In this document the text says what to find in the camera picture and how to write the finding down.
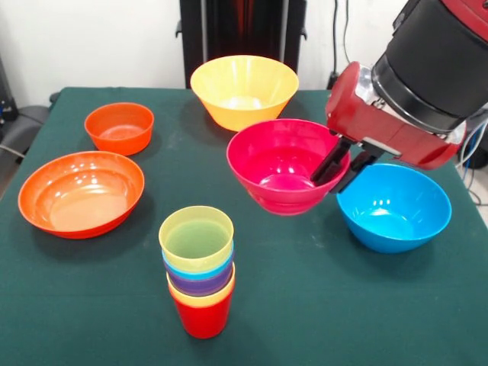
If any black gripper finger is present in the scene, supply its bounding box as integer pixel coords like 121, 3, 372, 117
310, 136, 352, 188
329, 149, 385, 194

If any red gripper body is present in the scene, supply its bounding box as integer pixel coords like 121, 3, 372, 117
325, 60, 468, 172

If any pink bowl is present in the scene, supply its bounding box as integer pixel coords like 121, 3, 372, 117
226, 118, 352, 217

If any blue cup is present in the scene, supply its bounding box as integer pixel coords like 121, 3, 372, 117
161, 247, 235, 279

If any translucent yellow cup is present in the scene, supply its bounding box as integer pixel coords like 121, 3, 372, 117
158, 205, 235, 272

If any purple cup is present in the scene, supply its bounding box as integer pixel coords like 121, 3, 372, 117
163, 262, 235, 299

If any orange-yellow cup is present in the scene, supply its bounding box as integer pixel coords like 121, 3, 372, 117
167, 282, 236, 308

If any large blue bowl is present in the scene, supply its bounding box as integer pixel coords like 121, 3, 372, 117
335, 163, 453, 254

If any dark green table cloth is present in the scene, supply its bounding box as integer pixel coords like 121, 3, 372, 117
0, 86, 488, 366

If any black stand base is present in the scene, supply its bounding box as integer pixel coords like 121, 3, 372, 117
467, 110, 488, 171

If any large yellow bowl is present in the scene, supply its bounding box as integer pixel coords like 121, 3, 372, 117
190, 55, 300, 133

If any small orange bowl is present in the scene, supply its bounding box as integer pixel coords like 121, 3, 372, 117
84, 101, 155, 156

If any large shallow orange bowl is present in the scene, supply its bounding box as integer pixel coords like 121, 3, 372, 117
18, 150, 146, 240

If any grey stand base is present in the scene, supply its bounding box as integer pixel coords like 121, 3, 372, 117
0, 104, 50, 157

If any black equipment rack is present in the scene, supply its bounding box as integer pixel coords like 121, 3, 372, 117
0, 53, 18, 133

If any blue cable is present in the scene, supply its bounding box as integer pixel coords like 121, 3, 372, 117
455, 117, 488, 207

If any black hanging cable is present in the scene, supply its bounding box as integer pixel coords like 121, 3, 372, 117
327, 0, 354, 92

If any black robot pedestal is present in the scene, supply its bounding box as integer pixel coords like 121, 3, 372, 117
175, 0, 308, 89

